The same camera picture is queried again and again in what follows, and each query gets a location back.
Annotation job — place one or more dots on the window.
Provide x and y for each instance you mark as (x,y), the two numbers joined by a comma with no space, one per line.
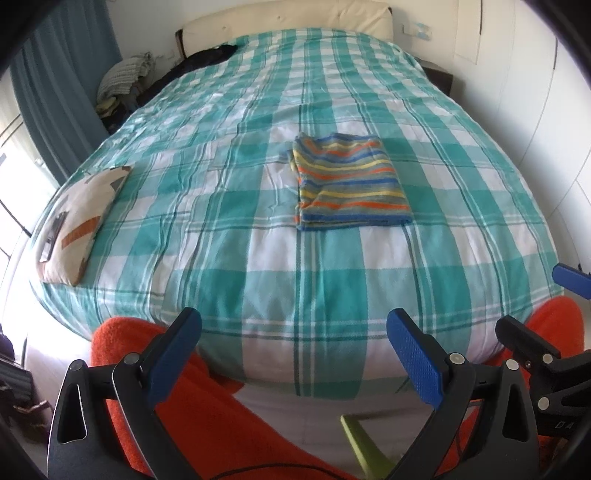
(18,175)

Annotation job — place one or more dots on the orange fleece pants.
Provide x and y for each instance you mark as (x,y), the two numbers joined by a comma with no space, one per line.
(207,415)

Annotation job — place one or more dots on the dark clothing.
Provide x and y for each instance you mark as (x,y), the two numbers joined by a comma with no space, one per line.
(198,62)

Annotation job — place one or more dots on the green plastic object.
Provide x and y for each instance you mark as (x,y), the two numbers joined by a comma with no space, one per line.
(364,447)

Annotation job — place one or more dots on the blue curtain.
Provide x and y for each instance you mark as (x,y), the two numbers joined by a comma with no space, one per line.
(64,83)

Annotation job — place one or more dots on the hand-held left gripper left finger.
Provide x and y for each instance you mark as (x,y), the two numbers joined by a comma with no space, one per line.
(173,360)

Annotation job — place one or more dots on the white wardrobe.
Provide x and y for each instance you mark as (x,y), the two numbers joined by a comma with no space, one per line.
(531,92)

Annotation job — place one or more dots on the white patterned pillow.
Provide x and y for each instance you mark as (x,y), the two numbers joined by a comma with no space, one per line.
(78,217)

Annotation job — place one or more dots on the striped towel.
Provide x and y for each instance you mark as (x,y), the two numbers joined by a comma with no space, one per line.
(351,184)

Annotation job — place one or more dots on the dark nightstand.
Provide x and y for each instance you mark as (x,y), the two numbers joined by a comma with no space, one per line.
(441,76)

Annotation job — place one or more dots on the cream padded headboard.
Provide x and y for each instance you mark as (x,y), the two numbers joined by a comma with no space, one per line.
(277,18)

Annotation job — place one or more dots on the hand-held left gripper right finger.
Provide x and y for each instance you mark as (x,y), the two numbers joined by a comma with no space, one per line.
(415,355)

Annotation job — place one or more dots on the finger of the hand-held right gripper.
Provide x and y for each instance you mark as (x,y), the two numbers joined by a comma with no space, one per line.
(567,276)
(526,341)

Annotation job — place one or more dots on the teal checked bedspread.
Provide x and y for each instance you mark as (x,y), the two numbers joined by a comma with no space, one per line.
(231,258)

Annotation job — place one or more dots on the pile of grey striped clothes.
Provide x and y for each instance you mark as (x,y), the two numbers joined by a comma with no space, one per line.
(122,76)

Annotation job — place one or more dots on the wall switch plate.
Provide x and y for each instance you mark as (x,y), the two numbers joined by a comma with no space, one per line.
(418,28)

